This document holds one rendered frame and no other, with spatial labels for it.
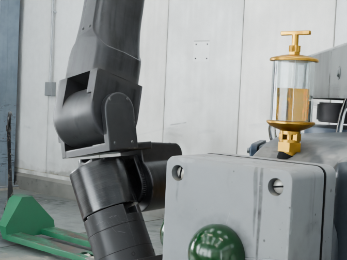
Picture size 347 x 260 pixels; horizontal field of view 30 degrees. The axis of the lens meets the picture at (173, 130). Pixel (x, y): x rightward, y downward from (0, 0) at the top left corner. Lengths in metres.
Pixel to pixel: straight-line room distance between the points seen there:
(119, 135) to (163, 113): 6.61
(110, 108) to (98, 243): 0.13
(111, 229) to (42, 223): 5.54
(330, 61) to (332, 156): 0.28
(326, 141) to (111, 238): 0.28
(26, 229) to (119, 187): 5.42
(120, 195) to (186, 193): 0.29
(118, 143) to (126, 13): 0.14
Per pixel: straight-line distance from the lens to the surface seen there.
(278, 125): 0.38
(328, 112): 0.83
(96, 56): 0.64
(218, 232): 0.31
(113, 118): 0.62
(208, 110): 6.82
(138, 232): 0.62
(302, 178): 0.31
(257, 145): 0.83
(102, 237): 0.62
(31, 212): 6.08
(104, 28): 0.65
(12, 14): 9.01
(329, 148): 0.39
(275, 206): 0.30
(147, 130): 7.38
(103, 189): 0.62
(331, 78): 0.65
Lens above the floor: 1.36
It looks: 3 degrees down
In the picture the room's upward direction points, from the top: 3 degrees clockwise
